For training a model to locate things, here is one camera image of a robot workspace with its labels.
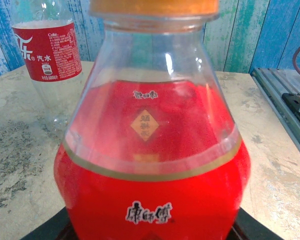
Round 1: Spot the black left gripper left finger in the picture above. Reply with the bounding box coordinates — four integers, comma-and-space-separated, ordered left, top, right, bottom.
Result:
21, 207, 75, 240

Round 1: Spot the red label tea bottle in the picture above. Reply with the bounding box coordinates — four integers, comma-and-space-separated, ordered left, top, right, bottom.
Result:
53, 9, 252, 240

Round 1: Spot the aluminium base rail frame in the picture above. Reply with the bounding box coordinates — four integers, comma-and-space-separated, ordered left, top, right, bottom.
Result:
251, 67, 300, 167

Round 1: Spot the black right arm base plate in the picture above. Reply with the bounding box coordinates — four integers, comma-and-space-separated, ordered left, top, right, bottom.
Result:
281, 92, 300, 127

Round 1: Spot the clear cola bottle red label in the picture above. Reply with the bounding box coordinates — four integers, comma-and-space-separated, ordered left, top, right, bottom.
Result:
11, 0, 91, 137

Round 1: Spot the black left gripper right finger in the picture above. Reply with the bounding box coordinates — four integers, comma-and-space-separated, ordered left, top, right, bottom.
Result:
229, 207, 283, 240

